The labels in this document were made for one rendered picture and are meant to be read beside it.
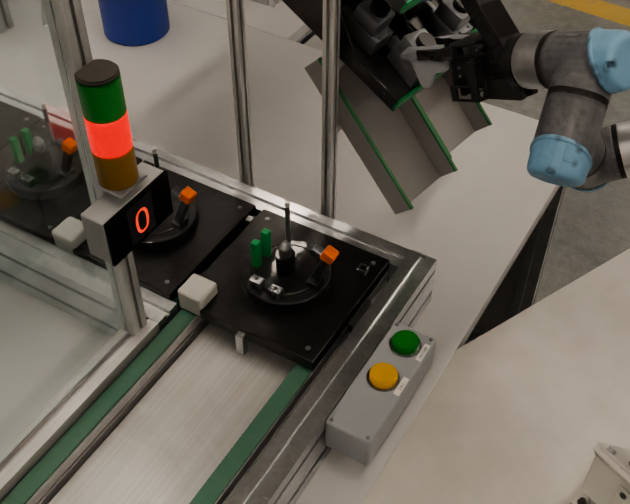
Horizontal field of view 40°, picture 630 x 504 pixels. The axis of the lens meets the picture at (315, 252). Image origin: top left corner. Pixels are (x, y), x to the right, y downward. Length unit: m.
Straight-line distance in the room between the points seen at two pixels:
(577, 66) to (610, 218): 1.95
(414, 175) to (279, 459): 0.56
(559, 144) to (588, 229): 1.90
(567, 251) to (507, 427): 1.59
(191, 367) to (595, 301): 0.69
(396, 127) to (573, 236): 1.54
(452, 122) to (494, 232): 0.21
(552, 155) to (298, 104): 0.90
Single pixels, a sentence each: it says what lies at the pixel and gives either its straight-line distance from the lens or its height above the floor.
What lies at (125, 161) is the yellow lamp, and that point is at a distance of 1.06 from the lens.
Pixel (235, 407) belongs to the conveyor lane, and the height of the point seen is 0.92.
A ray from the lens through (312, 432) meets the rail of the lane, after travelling 1.19.
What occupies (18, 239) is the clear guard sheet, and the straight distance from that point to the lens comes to 1.05.
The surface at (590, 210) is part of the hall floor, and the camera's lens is 3.06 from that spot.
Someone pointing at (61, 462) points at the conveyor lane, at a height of 0.95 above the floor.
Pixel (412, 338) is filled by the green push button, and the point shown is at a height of 0.97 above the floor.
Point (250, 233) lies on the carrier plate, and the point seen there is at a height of 0.97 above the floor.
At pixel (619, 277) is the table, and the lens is 1.60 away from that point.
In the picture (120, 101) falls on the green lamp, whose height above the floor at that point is 1.38.
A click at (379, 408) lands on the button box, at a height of 0.96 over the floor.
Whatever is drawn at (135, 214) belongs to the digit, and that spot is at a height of 1.22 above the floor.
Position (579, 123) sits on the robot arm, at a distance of 1.10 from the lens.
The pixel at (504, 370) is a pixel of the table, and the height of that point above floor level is 0.86.
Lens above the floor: 1.95
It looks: 45 degrees down
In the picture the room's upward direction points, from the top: straight up
